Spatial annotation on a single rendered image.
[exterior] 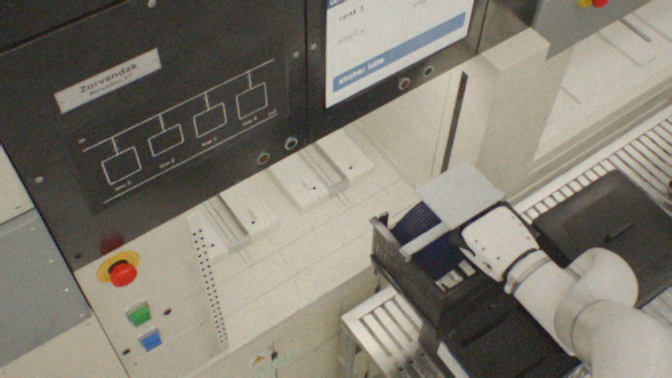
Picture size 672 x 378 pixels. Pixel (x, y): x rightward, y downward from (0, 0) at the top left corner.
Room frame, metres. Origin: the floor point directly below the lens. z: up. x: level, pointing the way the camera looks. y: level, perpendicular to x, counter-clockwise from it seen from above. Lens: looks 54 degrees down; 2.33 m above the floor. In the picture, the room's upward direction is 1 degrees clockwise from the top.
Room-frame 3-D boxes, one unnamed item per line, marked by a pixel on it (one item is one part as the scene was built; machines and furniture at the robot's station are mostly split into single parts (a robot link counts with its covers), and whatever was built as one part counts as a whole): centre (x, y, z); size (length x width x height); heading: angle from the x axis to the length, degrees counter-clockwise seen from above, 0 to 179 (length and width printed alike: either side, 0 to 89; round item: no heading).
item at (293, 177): (1.11, 0.05, 0.89); 0.22 x 0.21 x 0.04; 36
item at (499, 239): (0.66, -0.28, 1.25); 0.11 x 0.10 x 0.07; 36
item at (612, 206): (0.94, -0.66, 0.83); 0.29 x 0.29 x 0.13; 35
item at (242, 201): (0.95, 0.26, 0.89); 0.22 x 0.21 x 0.04; 36
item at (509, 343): (0.68, -0.38, 0.85); 0.28 x 0.28 x 0.17; 35
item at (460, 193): (0.75, -0.22, 1.11); 0.24 x 0.20 x 0.32; 126
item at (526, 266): (0.61, -0.32, 1.25); 0.09 x 0.03 x 0.08; 126
